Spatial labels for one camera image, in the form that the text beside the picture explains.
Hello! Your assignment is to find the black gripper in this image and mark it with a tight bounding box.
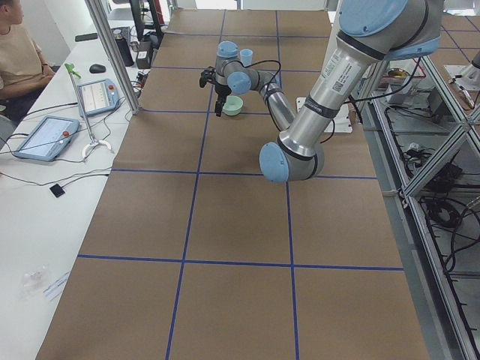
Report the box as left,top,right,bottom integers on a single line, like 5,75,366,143
199,67,231,117

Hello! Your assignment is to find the mint green bowl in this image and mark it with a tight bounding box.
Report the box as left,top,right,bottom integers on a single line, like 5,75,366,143
222,95,244,116

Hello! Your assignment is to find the light blue plastic cup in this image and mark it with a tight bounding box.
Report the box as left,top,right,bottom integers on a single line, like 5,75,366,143
239,49,254,68

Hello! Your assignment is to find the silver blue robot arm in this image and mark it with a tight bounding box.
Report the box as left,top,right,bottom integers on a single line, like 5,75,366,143
199,1,444,183

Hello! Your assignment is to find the black water bottle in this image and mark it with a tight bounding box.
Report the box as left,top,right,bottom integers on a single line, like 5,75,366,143
112,29,134,67

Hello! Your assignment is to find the black power adapter box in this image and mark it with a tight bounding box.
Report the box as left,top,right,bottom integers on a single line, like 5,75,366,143
136,40,153,70

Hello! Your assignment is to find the far blue teach pendant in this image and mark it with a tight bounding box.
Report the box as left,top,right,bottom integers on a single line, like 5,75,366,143
78,79,120,117

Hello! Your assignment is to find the blue teach pendant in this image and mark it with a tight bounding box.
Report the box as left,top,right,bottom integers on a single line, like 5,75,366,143
13,115,80,162
78,79,120,117

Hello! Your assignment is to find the black computer mouse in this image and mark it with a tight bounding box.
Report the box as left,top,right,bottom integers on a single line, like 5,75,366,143
89,64,106,74

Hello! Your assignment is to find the black smartphone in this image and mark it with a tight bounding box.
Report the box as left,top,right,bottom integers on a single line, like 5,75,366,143
74,32,98,42

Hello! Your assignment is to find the brown paper table cover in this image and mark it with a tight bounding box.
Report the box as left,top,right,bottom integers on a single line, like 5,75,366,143
37,10,429,359

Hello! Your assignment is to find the near blue teach pendant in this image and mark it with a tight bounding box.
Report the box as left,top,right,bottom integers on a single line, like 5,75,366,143
13,115,80,162

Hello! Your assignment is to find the small black square device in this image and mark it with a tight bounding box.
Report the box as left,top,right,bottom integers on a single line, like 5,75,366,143
49,184,65,198

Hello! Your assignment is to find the seated person beige shirt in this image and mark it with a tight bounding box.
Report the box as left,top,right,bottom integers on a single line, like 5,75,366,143
1,1,55,124

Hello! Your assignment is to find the clear plastic bag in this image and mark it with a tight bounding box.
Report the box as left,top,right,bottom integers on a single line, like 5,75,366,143
19,265,51,300

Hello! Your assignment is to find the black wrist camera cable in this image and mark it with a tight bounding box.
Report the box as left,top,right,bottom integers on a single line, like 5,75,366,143
245,59,283,95

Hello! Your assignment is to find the aluminium frame post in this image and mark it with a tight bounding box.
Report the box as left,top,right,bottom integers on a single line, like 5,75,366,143
85,0,140,115

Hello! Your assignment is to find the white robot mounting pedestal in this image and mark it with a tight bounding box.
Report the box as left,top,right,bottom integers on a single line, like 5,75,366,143
295,96,356,134

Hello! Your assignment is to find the aluminium side frame truss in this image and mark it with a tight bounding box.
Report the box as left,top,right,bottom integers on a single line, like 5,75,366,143
355,14,480,360

